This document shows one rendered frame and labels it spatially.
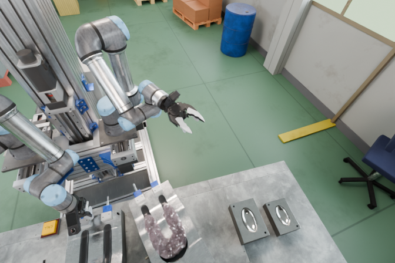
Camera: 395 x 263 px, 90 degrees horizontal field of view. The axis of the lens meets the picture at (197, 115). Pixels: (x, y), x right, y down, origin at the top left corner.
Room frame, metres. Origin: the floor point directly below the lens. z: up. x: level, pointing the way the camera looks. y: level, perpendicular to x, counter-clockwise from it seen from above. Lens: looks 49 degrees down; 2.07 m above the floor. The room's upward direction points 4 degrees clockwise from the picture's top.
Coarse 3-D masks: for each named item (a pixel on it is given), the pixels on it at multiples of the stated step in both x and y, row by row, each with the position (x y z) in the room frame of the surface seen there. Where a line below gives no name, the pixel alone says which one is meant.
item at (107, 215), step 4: (108, 196) 0.37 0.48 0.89; (108, 200) 0.35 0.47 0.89; (108, 204) 0.33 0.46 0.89; (104, 208) 0.30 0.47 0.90; (108, 208) 0.30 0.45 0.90; (104, 212) 0.29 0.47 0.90; (108, 212) 0.28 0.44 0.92; (104, 216) 0.26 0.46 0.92; (108, 216) 0.26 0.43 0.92; (112, 216) 0.27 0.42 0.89; (104, 220) 0.25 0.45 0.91; (108, 220) 0.25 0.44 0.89
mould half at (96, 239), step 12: (96, 216) 0.27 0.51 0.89; (120, 216) 0.27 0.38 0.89; (84, 228) 0.21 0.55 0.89; (96, 228) 0.21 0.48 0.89; (120, 228) 0.22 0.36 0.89; (72, 240) 0.15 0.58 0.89; (96, 240) 0.16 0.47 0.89; (120, 240) 0.17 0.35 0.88; (72, 252) 0.10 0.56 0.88; (96, 252) 0.11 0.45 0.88; (120, 252) 0.11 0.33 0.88
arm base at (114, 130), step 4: (104, 124) 0.72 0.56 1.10; (108, 124) 0.70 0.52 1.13; (112, 124) 0.70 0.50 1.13; (116, 124) 0.71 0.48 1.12; (104, 128) 0.72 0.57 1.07; (108, 128) 0.70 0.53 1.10; (112, 128) 0.70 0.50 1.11; (116, 128) 0.70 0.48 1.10; (120, 128) 0.71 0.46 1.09; (108, 132) 0.70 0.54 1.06; (112, 132) 0.69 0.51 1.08; (116, 132) 0.69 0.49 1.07; (120, 132) 0.70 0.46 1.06; (124, 132) 0.71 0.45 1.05; (112, 136) 0.68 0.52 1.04; (116, 136) 0.69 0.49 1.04
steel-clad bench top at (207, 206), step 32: (192, 192) 0.46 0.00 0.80; (224, 192) 0.47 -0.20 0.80; (256, 192) 0.48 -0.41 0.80; (288, 192) 0.50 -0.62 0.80; (64, 224) 0.23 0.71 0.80; (128, 224) 0.25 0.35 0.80; (224, 224) 0.29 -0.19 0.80; (320, 224) 0.32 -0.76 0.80; (0, 256) 0.08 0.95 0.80; (32, 256) 0.08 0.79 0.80; (64, 256) 0.09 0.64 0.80; (128, 256) 0.11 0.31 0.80; (224, 256) 0.14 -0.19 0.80; (256, 256) 0.14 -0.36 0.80; (288, 256) 0.15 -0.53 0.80; (320, 256) 0.16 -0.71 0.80
